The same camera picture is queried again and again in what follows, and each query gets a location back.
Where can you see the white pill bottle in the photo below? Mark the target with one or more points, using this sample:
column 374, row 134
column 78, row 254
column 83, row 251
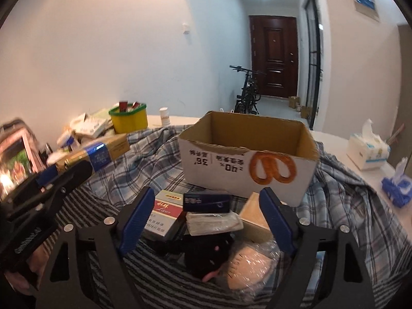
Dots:
column 165, row 117

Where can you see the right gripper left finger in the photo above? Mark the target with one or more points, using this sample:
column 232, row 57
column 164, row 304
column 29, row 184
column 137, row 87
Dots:
column 133, row 218

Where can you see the white tissue packet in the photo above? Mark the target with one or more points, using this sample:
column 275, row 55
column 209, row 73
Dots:
column 201, row 224

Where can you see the black bicycle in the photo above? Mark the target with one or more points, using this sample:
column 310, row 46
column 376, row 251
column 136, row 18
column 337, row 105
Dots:
column 246, row 102

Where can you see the white plastic jar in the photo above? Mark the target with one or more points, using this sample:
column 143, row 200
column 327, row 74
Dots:
column 68, row 142

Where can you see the beige wooden box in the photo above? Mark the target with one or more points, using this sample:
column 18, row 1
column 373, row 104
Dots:
column 256, row 229

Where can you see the person left hand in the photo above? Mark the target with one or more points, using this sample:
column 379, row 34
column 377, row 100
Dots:
column 35, row 265

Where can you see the plastic pink item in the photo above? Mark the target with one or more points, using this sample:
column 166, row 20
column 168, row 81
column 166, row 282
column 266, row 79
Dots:
column 249, row 269

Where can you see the blue wet wipes pack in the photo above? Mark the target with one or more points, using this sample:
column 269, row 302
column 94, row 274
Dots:
column 398, row 187

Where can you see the dark brown door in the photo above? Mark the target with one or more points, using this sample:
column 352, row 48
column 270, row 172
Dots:
column 274, row 54

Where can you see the floor cardboard boxes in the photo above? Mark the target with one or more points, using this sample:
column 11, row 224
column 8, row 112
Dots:
column 294, row 103

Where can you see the red white cigarette carton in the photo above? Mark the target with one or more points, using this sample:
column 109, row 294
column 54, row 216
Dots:
column 167, row 217

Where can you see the blue plaid shirt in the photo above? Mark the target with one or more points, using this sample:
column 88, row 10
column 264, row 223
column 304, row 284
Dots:
column 336, row 196

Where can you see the yellow green container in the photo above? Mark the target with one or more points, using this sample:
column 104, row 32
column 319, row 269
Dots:
column 128, row 117

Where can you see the wall light switch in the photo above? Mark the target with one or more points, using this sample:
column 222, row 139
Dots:
column 186, row 28

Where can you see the gold blue long box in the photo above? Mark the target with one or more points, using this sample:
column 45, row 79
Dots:
column 99, row 152

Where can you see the pink framed tablet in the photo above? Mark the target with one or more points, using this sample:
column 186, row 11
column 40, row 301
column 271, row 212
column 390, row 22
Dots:
column 19, row 155

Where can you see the dark blue small box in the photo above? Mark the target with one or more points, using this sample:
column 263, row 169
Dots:
column 207, row 202

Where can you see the white medicine box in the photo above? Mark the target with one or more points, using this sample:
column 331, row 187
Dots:
column 88, row 126

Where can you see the open cardboard box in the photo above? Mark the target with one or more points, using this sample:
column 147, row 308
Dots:
column 243, row 153

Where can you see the white tissue pack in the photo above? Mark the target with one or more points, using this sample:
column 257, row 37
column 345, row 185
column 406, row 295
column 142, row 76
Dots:
column 366, row 149

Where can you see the black plush toy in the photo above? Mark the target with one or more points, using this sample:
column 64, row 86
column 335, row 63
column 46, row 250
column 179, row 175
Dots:
column 205, row 255

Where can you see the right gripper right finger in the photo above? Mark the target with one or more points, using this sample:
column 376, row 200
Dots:
column 280, row 219

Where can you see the black glass sliding door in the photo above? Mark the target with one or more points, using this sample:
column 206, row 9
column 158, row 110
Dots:
column 315, row 37

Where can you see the grey striped cloth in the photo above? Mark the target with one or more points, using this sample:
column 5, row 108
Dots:
column 164, row 282

